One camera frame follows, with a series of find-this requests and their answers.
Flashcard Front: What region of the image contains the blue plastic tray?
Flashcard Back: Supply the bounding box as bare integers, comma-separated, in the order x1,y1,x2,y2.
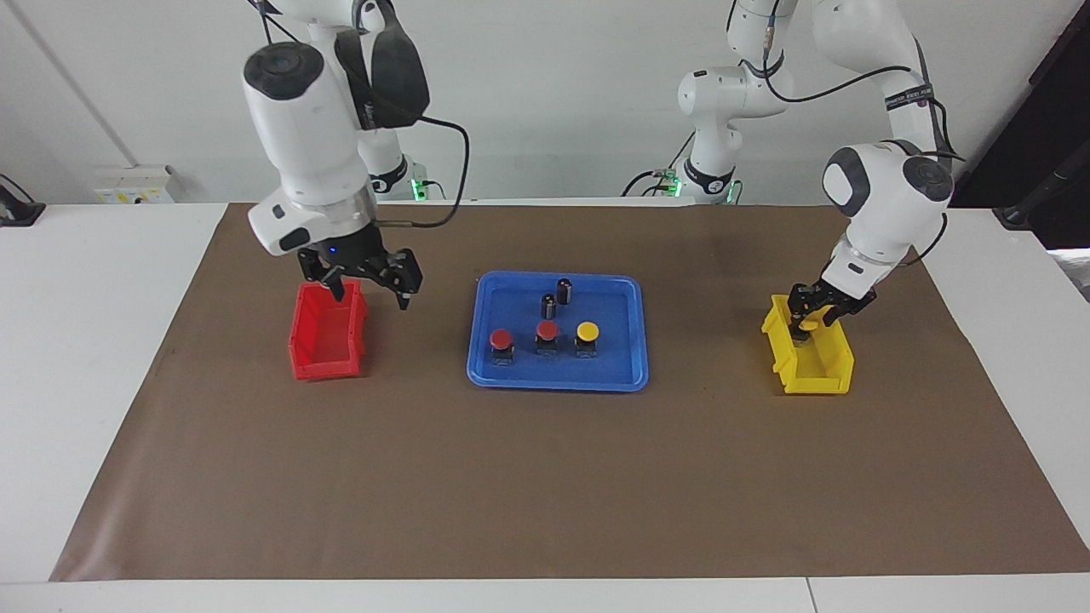
466,272,650,392

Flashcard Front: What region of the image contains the brown table mat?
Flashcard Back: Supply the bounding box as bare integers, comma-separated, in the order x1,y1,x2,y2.
49,203,1090,582

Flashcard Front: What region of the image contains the red plastic bin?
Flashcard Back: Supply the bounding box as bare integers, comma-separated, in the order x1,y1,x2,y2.
289,280,369,381

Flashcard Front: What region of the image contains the yellow plastic bin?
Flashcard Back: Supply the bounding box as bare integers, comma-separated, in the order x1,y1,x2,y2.
761,295,854,395

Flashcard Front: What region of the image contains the black left arm base cable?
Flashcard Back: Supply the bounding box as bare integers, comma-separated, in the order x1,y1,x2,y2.
620,135,695,198

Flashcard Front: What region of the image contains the white wall socket box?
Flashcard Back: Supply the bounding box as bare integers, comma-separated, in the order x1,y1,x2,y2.
92,166,175,205

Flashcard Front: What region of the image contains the black stand leg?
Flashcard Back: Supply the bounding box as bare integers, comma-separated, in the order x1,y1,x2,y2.
995,162,1090,231

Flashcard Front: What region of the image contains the black device on table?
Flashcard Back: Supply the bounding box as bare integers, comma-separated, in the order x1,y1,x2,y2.
0,175,45,227

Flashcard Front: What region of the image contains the black backdrop panel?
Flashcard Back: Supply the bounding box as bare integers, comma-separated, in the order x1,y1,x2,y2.
941,0,1090,249

